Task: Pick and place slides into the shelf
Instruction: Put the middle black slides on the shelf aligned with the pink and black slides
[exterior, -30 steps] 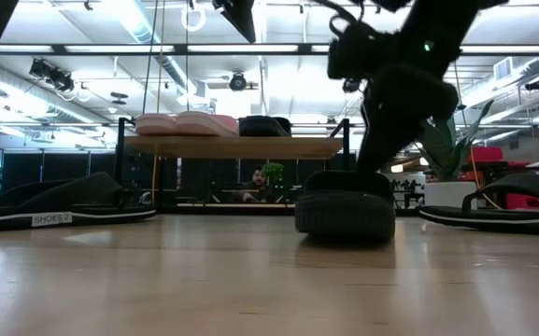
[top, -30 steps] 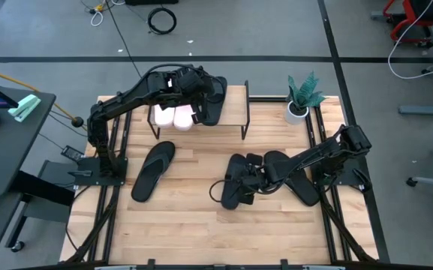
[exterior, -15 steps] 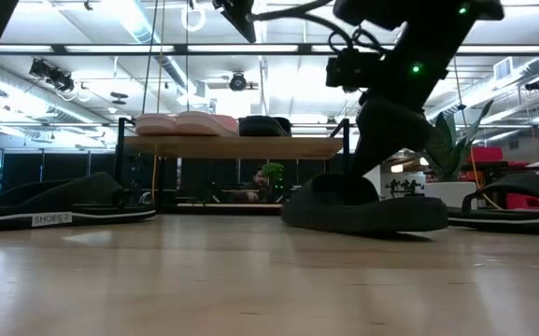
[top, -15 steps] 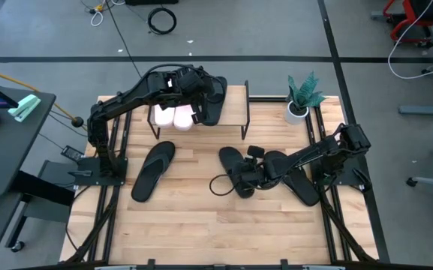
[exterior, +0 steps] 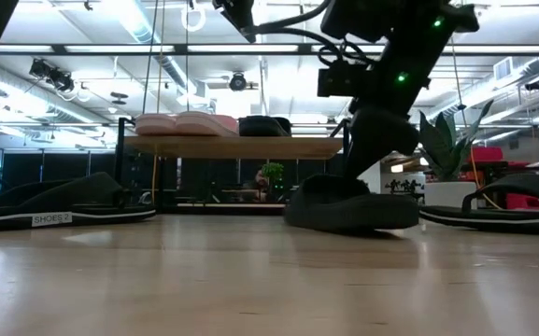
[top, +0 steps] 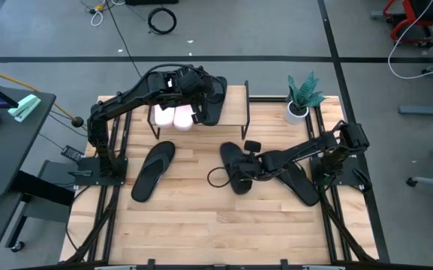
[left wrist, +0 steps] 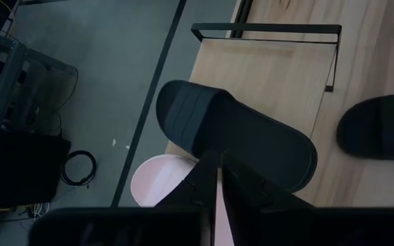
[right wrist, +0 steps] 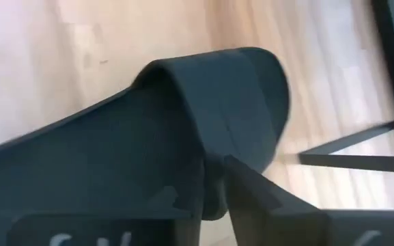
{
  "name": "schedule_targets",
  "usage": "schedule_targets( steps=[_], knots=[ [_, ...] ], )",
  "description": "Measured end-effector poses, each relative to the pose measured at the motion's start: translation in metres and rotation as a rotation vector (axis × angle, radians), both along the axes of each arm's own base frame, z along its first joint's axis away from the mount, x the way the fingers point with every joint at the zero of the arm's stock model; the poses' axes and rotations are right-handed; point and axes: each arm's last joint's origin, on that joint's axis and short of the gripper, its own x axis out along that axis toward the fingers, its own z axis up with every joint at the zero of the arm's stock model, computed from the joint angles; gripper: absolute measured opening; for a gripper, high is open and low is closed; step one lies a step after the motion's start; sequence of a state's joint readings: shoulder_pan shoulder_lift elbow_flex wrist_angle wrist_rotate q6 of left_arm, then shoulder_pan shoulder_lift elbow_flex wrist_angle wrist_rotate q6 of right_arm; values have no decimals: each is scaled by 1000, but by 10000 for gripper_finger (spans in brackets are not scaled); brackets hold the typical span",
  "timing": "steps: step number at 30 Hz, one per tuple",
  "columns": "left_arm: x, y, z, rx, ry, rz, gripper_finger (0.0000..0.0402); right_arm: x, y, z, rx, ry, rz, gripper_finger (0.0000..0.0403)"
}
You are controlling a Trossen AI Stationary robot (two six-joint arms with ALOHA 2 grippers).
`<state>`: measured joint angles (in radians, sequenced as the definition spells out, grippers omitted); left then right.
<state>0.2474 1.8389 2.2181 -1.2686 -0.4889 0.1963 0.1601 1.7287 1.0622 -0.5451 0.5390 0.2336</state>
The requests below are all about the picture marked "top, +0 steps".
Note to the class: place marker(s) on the black chunky rubber slide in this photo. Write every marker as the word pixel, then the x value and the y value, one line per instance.
pixel 216 108
pixel 228 153

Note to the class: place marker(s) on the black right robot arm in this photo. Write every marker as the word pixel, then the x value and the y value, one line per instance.
pixel 298 152

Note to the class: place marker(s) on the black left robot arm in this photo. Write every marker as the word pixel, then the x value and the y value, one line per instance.
pixel 126 101

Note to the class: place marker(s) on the red framed cart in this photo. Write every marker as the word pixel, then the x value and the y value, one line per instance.
pixel 418 9

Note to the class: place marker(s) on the dark grey desk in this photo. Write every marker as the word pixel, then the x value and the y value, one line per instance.
pixel 9 157

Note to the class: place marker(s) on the black power adapter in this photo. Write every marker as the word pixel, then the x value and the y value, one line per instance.
pixel 73 153

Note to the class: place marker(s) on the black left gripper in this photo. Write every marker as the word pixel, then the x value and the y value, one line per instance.
pixel 193 84

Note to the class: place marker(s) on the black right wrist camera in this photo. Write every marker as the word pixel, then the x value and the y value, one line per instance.
pixel 252 146

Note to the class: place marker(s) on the office chair base with castors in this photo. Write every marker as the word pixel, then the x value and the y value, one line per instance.
pixel 432 181

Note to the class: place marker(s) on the grey desk base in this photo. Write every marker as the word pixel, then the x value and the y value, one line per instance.
pixel 47 212

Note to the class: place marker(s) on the white cup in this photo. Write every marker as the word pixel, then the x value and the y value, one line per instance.
pixel 295 117

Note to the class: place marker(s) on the green artificial plant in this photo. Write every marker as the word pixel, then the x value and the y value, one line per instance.
pixel 305 92

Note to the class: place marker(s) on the wooden shelf with black frame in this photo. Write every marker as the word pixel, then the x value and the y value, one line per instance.
pixel 235 108

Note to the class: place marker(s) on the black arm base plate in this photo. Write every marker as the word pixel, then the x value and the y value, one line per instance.
pixel 351 176
pixel 88 172

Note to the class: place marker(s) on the black flip-flop with label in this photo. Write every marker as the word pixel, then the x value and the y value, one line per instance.
pixel 300 187
pixel 145 187

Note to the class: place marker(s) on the mint green stapler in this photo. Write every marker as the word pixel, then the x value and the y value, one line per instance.
pixel 24 108

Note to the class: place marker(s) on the black round knob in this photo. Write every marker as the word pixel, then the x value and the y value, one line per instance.
pixel 77 122

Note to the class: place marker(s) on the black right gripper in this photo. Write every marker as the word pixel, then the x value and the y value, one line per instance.
pixel 253 167

